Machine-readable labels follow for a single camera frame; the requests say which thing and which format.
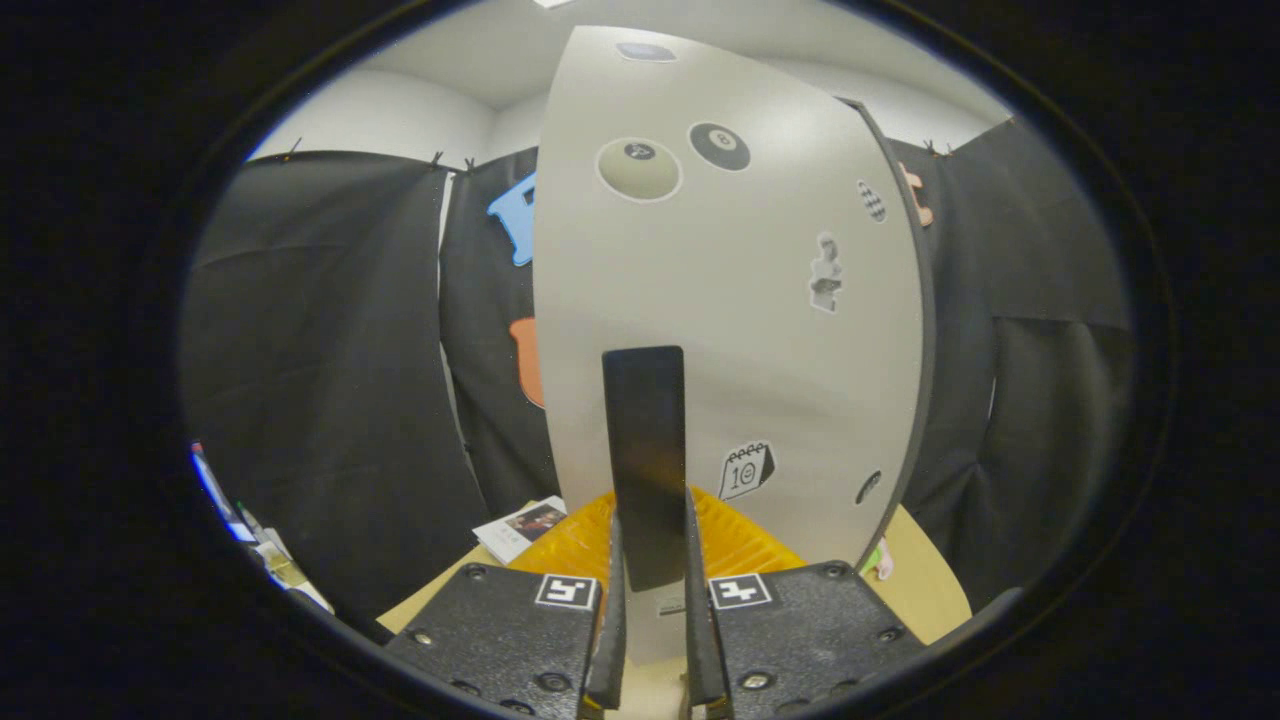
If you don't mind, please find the blue white printed item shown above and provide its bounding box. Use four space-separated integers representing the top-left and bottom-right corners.
190 443 334 613

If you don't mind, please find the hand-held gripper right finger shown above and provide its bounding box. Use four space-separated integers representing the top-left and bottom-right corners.
683 487 926 719

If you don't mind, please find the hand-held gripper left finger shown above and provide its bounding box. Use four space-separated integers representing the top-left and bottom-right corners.
385 490 629 716

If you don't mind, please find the black door handle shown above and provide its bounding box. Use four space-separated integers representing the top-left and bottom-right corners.
602 346 689 593

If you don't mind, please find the white book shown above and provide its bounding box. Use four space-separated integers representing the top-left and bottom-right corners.
472 496 568 566

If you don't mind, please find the black backdrop cloth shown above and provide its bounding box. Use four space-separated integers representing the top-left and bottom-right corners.
180 118 1136 631

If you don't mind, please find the dark grey shoe cabinet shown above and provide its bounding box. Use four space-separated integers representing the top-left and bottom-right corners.
835 95 939 566

